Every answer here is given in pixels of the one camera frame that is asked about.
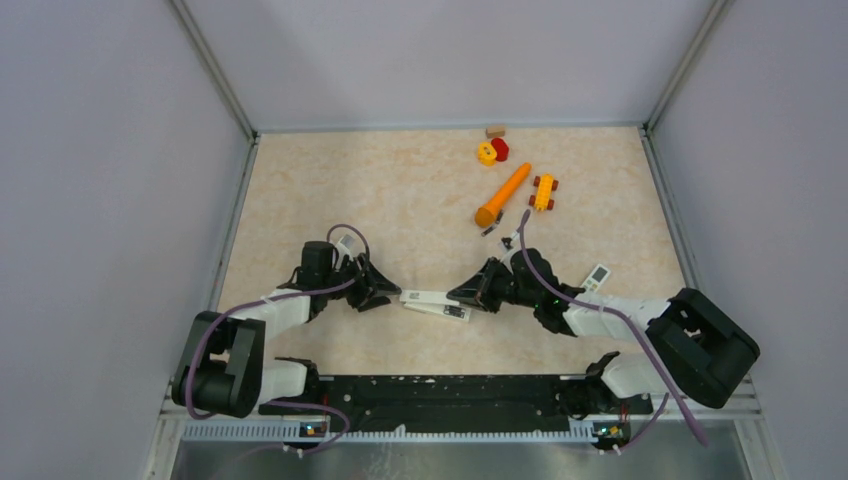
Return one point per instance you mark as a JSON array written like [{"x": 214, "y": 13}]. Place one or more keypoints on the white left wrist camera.
[{"x": 346, "y": 248}]

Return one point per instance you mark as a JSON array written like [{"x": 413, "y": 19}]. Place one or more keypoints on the small white remote control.
[{"x": 596, "y": 278}]

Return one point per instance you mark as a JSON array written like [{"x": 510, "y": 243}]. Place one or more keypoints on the orange toy microphone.
[{"x": 486, "y": 214}]

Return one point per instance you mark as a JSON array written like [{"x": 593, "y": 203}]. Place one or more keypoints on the small wooden block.
[{"x": 495, "y": 131}]

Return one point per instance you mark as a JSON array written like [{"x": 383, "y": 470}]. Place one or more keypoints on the yellow round toy block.
[{"x": 487, "y": 154}]

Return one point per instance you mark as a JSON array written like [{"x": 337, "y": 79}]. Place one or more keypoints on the red round toy block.
[{"x": 501, "y": 148}]

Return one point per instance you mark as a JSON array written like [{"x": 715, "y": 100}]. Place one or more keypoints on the white remote battery cover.
[{"x": 427, "y": 297}]

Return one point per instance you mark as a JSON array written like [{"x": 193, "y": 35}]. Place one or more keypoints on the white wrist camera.
[
  {"x": 346, "y": 248},
  {"x": 510, "y": 246}
]

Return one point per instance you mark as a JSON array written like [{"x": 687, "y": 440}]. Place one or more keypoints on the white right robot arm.
[{"x": 694, "y": 346}]

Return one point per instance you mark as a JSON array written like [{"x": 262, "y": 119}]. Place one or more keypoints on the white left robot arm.
[{"x": 221, "y": 369}]

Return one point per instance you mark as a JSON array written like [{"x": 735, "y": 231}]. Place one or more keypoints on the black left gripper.
[{"x": 376, "y": 283}]

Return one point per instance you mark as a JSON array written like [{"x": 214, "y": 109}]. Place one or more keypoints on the yellow toy car red wheels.
[{"x": 545, "y": 185}]

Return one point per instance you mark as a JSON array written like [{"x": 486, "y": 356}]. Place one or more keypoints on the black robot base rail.
[{"x": 475, "y": 404}]

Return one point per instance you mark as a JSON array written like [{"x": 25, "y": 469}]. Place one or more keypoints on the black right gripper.
[{"x": 479, "y": 289}]

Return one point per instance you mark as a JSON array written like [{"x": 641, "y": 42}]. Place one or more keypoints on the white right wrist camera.
[{"x": 510, "y": 246}]

